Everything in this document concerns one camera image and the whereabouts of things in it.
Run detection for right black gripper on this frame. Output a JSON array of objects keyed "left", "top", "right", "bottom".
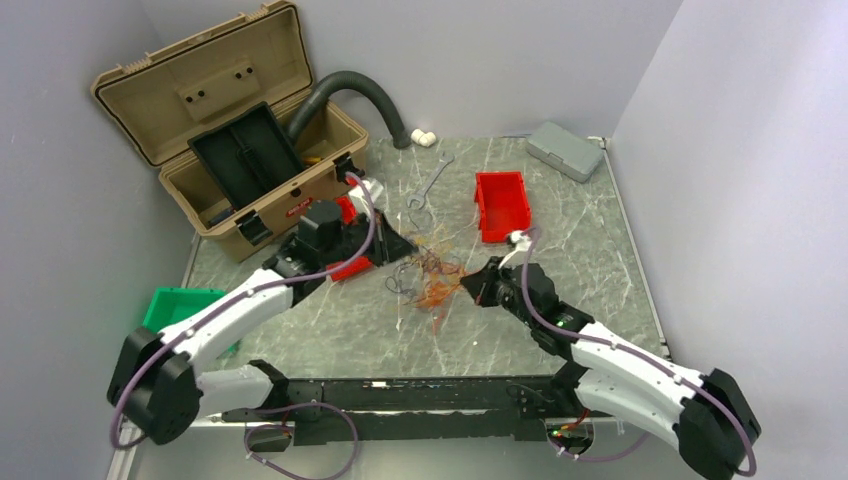
[{"left": 461, "top": 255, "right": 538, "bottom": 328}]

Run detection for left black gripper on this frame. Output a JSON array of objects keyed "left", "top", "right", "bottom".
[{"left": 320, "top": 208, "right": 418, "bottom": 267}]

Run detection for yellow cables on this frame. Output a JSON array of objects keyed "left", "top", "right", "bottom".
[{"left": 405, "top": 210, "right": 480, "bottom": 266}]

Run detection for orange cables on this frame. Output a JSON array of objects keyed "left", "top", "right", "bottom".
[{"left": 409, "top": 248, "right": 469, "bottom": 334}]

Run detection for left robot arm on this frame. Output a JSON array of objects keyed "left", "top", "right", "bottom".
[{"left": 107, "top": 201, "right": 418, "bottom": 445}]

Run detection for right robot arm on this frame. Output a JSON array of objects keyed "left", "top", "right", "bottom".
[{"left": 460, "top": 257, "right": 762, "bottom": 479}]

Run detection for red bin near toolbox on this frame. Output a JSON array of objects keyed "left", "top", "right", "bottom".
[{"left": 330, "top": 196, "right": 374, "bottom": 282}]

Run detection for red bin right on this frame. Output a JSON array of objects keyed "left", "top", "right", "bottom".
[{"left": 474, "top": 171, "right": 532, "bottom": 244}]

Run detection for steel open-end wrench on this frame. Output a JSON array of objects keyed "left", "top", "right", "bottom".
[{"left": 406, "top": 152, "right": 455, "bottom": 210}]

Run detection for white pipe fitting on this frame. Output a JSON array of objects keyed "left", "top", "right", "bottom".
[{"left": 410, "top": 129, "right": 438, "bottom": 148}]

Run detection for grey plastic case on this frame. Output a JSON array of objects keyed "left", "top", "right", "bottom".
[{"left": 526, "top": 122, "right": 604, "bottom": 183}]

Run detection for black toolbox tray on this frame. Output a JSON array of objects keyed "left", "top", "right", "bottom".
[{"left": 188, "top": 102, "right": 306, "bottom": 210}]

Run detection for green plastic bin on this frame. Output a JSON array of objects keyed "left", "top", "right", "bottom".
[{"left": 141, "top": 287, "right": 226, "bottom": 332}]

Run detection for tan open toolbox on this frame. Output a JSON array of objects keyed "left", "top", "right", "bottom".
[{"left": 91, "top": 1, "right": 368, "bottom": 262}]

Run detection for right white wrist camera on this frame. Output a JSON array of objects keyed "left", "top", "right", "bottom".
[{"left": 498, "top": 226, "right": 537, "bottom": 268}]

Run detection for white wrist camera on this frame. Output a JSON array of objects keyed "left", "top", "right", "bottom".
[
  {"left": 346, "top": 176, "right": 384, "bottom": 217},
  {"left": 498, "top": 226, "right": 537, "bottom": 268}
]

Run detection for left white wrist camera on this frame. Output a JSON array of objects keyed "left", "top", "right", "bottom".
[{"left": 346, "top": 176, "right": 384, "bottom": 217}]

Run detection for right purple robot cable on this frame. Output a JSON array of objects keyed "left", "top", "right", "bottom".
[{"left": 519, "top": 226, "right": 758, "bottom": 478}]

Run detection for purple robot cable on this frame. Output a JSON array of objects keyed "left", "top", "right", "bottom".
[
  {"left": 519, "top": 226, "right": 758, "bottom": 478},
  {"left": 108, "top": 172, "right": 379, "bottom": 480}
]

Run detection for black aluminium base frame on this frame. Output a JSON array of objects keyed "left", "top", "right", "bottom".
[{"left": 119, "top": 362, "right": 704, "bottom": 458}]

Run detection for black corrugated hose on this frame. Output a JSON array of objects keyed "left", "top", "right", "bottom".
[{"left": 286, "top": 70, "right": 413, "bottom": 150}]

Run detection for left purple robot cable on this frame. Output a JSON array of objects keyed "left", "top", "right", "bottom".
[{"left": 108, "top": 172, "right": 379, "bottom": 480}]

